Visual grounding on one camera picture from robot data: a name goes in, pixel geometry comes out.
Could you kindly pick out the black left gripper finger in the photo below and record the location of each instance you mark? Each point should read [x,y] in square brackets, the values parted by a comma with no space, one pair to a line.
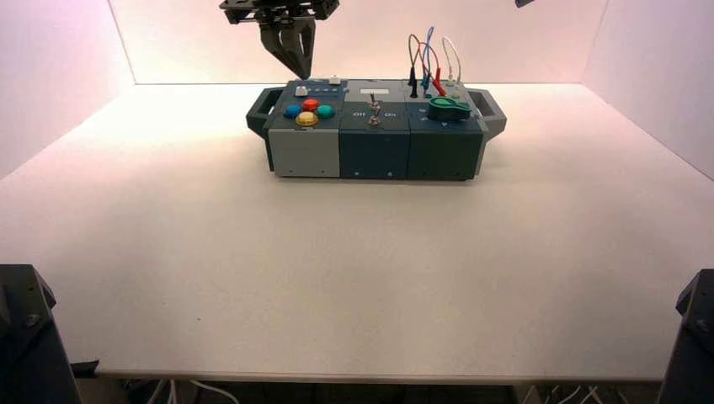
[304,44]
[274,43]

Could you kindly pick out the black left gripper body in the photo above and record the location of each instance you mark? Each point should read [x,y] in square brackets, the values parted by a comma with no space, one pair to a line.
[279,10]

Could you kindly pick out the large white slider knob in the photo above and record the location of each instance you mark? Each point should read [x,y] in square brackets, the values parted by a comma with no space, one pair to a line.
[302,91]

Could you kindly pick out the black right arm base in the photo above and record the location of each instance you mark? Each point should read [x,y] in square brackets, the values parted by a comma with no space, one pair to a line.
[691,346]

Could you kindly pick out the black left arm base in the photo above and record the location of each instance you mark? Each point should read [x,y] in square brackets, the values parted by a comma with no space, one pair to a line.
[28,340]

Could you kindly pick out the red push button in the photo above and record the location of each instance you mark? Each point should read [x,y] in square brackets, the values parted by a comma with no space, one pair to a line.
[310,104]

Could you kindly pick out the blue push button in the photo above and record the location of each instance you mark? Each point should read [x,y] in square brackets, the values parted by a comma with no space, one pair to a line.
[292,111]

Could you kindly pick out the teal push button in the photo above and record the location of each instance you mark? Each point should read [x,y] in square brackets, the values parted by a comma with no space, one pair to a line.
[326,111]

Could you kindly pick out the yellow push button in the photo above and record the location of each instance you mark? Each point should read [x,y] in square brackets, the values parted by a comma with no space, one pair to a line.
[307,119]

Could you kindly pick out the grey and teal control box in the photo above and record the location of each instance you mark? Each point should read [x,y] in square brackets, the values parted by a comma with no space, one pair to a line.
[379,150]

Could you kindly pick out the green rotary knob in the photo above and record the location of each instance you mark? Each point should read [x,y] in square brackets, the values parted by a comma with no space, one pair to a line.
[448,108]

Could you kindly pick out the black table clamp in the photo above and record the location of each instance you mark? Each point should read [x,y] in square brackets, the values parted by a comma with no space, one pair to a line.
[83,368]

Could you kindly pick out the metal toggle switch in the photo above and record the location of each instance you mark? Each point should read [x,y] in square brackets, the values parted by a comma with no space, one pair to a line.
[374,108]

